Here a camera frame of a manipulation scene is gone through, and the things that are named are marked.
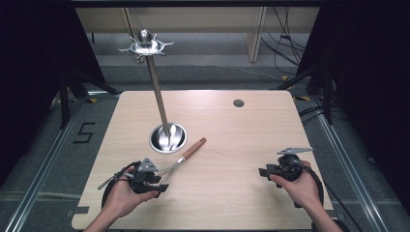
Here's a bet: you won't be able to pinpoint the aluminium floor rail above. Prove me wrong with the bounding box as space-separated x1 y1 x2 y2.
309 95 388 232
2 96 85 232

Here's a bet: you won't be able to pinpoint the black metal stand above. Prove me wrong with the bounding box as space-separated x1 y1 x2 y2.
273 63 337 126
57 67 121 131

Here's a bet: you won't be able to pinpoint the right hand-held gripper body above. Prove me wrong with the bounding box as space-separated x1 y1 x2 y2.
275 146 314 183

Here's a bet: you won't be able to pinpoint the person's left hand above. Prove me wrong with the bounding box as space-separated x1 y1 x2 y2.
102 175 161 220

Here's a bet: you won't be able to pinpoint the black floor cables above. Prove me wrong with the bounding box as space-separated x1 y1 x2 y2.
297 103 348 126

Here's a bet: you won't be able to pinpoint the thin white floor cable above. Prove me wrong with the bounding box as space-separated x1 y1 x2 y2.
192 63 285 82

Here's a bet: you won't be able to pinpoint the whisk with wooden handle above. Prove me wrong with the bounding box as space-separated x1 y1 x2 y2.
158 137 208 186

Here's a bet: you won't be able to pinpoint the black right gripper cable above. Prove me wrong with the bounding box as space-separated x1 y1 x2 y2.
300 164 365 232

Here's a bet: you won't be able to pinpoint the bundle of black cables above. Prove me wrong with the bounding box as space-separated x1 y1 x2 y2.
260 6 308 68

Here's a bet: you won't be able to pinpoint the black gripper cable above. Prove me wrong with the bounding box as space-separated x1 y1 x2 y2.
300 164 365 232
101 160 143 210

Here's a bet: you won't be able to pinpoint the light wooden desk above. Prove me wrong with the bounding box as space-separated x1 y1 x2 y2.
74 6 321 64

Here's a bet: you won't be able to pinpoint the black tape floor mark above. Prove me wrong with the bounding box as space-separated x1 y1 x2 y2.
73 122 97 145

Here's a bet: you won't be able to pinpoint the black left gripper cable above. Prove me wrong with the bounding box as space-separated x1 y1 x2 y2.
101 160 143 210

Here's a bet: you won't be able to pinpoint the black curtain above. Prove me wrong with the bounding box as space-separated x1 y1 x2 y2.
295 0 410 209
0 0 106 189

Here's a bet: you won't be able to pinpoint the grey gripper wrist strap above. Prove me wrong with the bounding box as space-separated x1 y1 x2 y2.
97 171 135 191

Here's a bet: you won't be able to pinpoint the steel utensil rack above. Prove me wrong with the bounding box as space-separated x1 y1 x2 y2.
118 28 189 155

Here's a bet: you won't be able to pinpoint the person's right hand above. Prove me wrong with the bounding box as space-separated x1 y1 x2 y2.
269 159 324 211

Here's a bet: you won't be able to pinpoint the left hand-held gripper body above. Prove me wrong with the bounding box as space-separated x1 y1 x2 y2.
128 157 162 195

